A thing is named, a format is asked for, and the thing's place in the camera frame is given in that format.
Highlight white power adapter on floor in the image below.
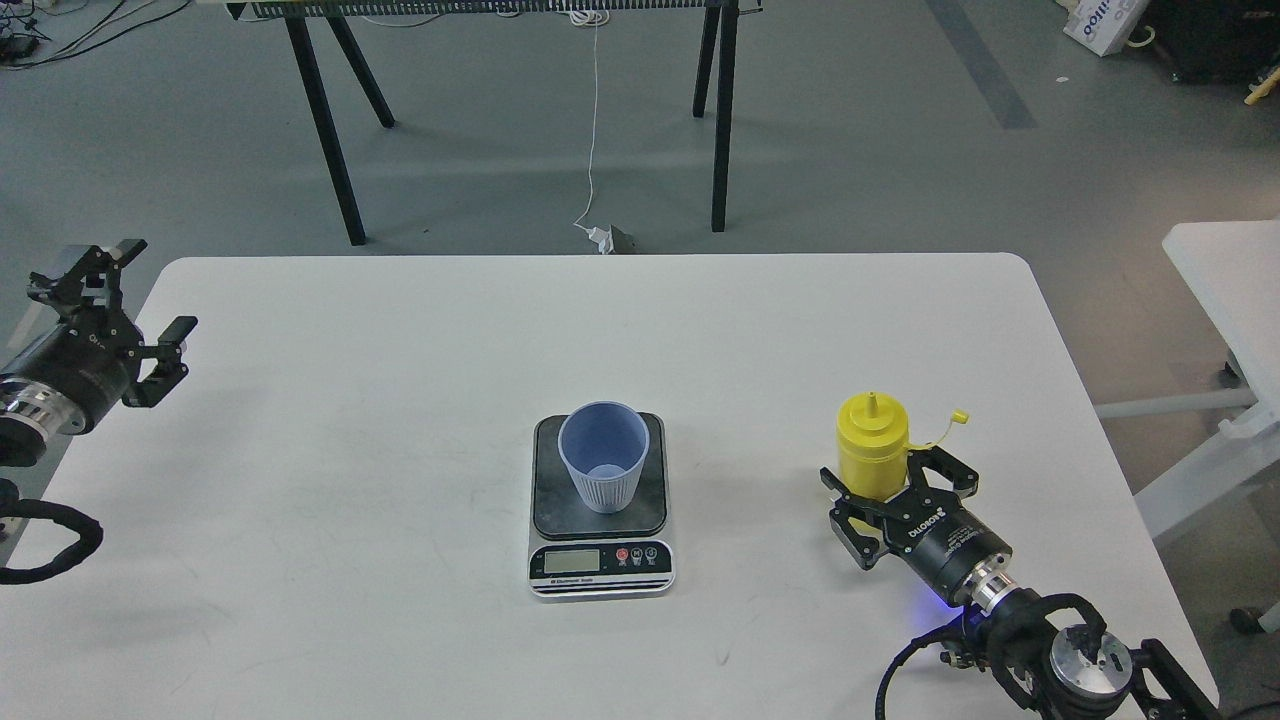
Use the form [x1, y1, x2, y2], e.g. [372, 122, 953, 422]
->
[588, 225, 640, 255]

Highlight black trestle table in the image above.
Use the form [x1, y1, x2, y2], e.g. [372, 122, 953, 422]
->
[219, 1, 765, 249]

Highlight digital kitchen scale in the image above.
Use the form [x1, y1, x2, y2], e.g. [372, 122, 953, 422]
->
[527, 413, 675, 600]

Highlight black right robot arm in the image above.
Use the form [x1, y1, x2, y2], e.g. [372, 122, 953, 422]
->
[820, 447, 1221, 719]

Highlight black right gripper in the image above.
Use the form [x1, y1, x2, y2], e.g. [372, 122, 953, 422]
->
[820, 446, 1012, 606]

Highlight blue plastic cup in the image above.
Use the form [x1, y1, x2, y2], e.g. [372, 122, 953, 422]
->
[557, 401, 652, 514]

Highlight yellow squeeze bottle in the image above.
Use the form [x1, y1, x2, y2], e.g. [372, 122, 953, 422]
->
[832, 391, 970, 501]

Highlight white cardboard box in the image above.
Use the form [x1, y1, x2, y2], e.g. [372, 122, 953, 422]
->
[1061, 1, 1156, 56]

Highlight black cables on floor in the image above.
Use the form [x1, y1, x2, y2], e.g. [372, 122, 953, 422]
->
[0, 0, 191, 70]

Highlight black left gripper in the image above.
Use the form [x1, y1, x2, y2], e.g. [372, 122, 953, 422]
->
[3, 240, 198, 436]

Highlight white hanging cable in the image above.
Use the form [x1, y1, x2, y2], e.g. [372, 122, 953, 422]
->
[570, 8, 613, 241]

